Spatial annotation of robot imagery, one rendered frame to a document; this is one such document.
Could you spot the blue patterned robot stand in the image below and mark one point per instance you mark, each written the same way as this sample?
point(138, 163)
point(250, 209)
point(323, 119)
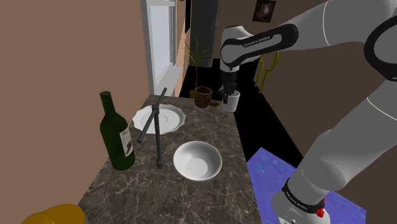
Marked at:
point(273, 176)

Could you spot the potted green plant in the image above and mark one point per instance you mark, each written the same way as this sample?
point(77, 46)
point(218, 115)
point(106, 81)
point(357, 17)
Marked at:
point(196, 62)

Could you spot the white cup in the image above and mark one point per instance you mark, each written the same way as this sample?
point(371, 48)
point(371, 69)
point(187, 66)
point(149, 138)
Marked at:
point(232, 102)

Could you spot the dark green wine bottle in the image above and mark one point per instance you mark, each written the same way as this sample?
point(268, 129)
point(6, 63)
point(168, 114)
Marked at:
point(115, 136)

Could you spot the white scalloped plate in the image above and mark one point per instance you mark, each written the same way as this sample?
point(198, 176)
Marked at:
point(167, 119)

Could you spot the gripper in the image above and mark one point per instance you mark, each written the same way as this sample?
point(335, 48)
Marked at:
point(228, 79)

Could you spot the dark wall picture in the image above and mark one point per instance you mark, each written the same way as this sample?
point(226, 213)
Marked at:
point(264, 10)

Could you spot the white bowl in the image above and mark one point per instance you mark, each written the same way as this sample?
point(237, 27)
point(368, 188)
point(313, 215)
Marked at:
point(197, 160)

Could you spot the brown mug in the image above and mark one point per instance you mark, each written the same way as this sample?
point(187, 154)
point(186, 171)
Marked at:
point(203, 96)

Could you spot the dark grey tall cabinet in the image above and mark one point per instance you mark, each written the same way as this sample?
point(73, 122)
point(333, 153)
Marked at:
point(204, 31)

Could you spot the window with white frame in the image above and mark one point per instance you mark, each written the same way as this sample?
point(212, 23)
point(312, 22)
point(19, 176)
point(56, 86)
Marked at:
point(161, 40)

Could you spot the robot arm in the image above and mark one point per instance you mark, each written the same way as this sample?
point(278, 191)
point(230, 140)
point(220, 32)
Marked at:
point(341, 130)

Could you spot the yellow round object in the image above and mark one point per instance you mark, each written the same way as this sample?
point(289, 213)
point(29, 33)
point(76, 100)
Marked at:
point(57, 214)

